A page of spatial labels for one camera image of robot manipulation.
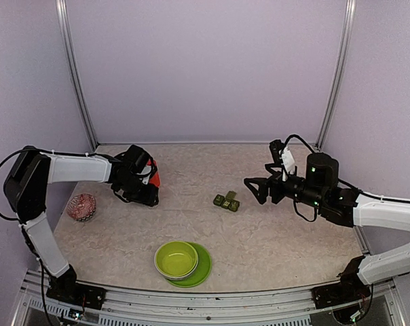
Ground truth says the green plate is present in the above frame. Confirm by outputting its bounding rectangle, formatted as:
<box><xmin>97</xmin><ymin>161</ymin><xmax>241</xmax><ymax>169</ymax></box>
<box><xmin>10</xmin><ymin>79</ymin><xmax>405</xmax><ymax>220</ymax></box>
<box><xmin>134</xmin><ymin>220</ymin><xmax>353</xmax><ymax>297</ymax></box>
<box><xmin>166</xmin><ymin>242</ymin><xmax>212</xmax><ymax>288</ymax></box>

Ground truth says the front aluminium rail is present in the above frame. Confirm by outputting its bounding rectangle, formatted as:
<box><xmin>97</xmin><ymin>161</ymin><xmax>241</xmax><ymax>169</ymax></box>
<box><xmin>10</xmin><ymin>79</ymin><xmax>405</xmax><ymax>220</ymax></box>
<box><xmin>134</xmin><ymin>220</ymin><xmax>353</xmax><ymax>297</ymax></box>
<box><xmin>11</xmin><ymin>270</ymin><xmax>406</xmax><ymax>325</ymax></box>

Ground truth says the aluminium frame post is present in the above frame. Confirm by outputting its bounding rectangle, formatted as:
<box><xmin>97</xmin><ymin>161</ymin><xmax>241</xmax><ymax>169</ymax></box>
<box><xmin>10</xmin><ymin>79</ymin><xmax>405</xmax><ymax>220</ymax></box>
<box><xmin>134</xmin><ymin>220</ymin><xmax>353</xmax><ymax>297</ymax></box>
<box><xmin>55</xmin><ymin>0</ymin><xmax>99</xmax><ymax>150</ymax></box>
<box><xmin>316</xmin><ymin>0</ymin><xmax>356</xmax><ymax>151</ymax></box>

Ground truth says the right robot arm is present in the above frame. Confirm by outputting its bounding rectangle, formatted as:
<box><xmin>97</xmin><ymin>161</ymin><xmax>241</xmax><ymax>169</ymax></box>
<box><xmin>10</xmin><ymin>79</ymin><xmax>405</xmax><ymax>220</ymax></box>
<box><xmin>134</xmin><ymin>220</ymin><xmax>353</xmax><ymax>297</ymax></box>
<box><xmin>244</xmin><ymin>153</ymin><xmax>410</xmax><ymax>302</ymax></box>

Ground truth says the left aluminium frame post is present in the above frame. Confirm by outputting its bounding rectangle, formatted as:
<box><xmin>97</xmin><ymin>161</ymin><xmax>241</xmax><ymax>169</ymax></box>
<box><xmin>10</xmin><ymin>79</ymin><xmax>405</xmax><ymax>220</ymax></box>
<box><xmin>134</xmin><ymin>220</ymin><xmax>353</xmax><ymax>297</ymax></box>
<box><xmin>55</xmin><ymin>0</ymin><xmax>99</xmax><ymax>150</ymax></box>

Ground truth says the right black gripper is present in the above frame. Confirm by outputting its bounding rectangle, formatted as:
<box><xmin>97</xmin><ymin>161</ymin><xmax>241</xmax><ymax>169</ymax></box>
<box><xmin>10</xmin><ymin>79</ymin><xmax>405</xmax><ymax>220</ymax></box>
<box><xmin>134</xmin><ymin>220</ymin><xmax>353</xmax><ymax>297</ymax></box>
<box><xmin>244</xmin><ymin>162</ymin><xmax>327</xmax><ymax>210</ymax></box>

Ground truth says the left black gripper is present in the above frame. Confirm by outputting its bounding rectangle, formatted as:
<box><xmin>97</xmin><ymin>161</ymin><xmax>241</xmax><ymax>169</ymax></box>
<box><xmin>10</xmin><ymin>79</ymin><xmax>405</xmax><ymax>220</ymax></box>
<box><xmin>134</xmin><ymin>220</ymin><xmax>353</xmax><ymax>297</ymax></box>
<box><xmin>117</xmin><ymin>174</ymin><xmax>159</xmax><ymax>206</ymax></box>

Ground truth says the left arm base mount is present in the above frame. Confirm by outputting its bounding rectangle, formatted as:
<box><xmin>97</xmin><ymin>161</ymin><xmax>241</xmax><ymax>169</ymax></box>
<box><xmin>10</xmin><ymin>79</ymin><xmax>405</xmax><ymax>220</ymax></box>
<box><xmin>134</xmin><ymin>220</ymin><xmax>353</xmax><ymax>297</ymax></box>
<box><xmin>46</xmin><ymin>265</ymin><xmax>107</xmax><ymax>310</ymax></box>

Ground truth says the red pill bottle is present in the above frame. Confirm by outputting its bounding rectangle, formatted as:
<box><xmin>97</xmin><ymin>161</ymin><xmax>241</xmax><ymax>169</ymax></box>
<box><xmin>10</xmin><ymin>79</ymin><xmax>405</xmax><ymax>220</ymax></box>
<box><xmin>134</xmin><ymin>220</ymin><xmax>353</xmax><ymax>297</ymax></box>
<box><xmin>141</xmin><ymin>159</ymin><xmax>161</xmax><ymax>188</ymax></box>

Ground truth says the right camera cable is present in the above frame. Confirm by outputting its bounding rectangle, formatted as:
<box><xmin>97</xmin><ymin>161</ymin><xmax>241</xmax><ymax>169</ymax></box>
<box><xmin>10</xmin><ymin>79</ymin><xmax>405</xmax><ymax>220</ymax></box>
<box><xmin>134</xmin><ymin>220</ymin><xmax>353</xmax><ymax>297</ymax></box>
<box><xmin>284</xmin><ymin>134</ymin><xmax>320</xmax><ymax>153</ymax></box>

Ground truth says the green bowl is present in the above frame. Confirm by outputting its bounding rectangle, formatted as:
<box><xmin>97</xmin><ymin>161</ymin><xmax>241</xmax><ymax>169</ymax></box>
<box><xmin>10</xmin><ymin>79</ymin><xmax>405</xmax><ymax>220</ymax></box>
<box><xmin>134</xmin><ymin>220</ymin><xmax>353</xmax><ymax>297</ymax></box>
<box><xmin>154</xmin><ymin>241</ymin><xmax>199</xmax><ymax>280</ymax></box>

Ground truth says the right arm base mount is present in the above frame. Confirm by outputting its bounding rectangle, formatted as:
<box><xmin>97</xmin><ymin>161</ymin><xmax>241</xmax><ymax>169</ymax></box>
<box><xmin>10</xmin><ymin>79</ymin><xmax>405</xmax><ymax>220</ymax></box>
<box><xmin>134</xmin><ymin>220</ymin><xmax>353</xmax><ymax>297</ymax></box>
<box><xmin>311</xmin><ymin>256</ymin><xmax>373</xmax><ymax>309</ymax></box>

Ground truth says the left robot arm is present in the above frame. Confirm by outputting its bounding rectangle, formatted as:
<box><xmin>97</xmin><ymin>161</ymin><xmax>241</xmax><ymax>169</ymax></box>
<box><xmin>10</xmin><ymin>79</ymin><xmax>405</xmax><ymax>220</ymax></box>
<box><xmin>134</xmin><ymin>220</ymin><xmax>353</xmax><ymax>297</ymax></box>
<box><xmin>3</xmin><ymin>145</ymin><xmax>160</xmax><ymax>302</ymax></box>

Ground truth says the right aluminium frame post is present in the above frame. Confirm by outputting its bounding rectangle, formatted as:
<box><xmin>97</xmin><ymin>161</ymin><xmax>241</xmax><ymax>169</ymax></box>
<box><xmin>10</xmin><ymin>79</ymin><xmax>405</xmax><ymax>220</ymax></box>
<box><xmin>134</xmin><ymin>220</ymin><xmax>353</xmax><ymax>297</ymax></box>
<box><xmin>316</xmin><ymin>0</ymin><xmax>356</xmax><ymax>151</ymax></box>

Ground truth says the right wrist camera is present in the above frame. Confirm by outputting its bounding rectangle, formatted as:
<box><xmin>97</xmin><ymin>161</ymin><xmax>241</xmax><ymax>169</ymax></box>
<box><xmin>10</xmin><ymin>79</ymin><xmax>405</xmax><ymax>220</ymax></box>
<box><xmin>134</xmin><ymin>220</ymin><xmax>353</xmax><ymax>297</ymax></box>
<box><xmin>269</xmin><ymin>139</ymin><xmax>297</xmax><ymax>181</ymax></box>

